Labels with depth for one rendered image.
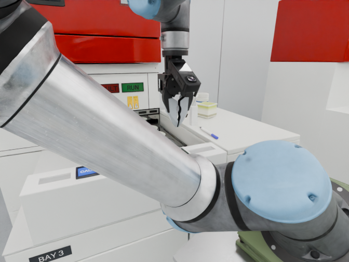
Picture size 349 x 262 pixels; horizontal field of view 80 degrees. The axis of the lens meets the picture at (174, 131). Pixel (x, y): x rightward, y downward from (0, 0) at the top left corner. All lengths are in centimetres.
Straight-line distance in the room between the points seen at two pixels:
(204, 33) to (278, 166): 282
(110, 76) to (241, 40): 259
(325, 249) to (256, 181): 19
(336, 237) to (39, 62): 46
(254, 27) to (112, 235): 335
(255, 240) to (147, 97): 88
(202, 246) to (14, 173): 97
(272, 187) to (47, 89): 27
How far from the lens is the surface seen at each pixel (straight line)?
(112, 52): 107
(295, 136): 90
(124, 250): 71
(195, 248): 56
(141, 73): 115
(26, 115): 20
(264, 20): 374
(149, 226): 68
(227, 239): 59
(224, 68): 325
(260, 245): 54
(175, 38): 56
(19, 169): 125
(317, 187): 31
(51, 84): 20
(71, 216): 60
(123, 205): 61
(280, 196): 30
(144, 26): 111
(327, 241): 45
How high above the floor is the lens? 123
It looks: 19 degrees down
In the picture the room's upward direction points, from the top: straight up
